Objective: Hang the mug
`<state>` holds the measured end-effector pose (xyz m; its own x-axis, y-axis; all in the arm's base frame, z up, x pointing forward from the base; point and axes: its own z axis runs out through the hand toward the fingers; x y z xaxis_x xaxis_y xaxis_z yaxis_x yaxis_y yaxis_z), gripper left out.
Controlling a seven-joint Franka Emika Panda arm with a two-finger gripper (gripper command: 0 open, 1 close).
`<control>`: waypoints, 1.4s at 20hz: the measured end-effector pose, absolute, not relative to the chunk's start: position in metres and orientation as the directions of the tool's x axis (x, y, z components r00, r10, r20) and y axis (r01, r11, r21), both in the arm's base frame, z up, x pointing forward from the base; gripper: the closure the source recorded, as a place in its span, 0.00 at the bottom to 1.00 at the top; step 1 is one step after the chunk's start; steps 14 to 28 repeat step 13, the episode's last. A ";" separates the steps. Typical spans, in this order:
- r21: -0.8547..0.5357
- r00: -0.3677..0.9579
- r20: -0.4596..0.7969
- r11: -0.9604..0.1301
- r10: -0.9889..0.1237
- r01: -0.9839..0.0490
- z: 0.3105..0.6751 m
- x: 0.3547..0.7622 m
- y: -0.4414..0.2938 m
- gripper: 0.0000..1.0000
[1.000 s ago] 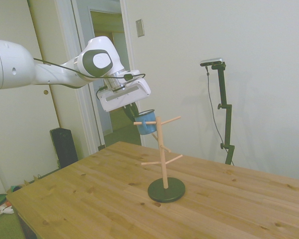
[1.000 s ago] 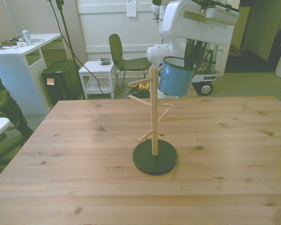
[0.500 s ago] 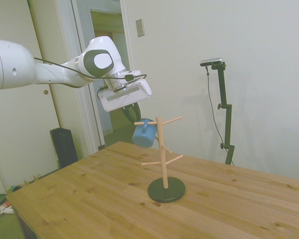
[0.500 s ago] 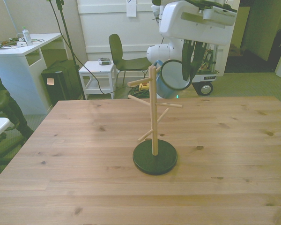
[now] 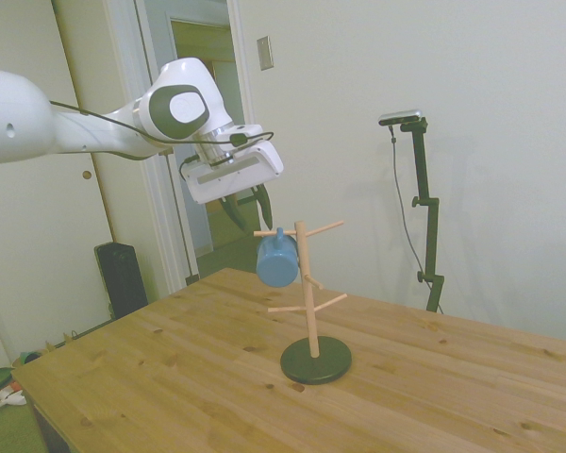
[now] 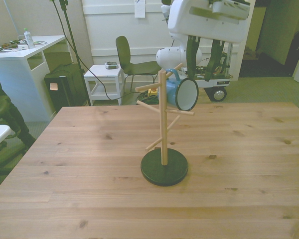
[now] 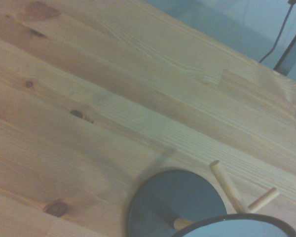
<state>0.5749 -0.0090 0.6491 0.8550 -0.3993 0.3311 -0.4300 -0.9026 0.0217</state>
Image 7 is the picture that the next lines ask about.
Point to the blue enamel mug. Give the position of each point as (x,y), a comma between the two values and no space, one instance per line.
(236,228)

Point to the wooden mug tree black base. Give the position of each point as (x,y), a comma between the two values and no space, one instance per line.
(175,192)

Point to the black camera stand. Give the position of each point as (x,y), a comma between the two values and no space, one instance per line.
(289,51)

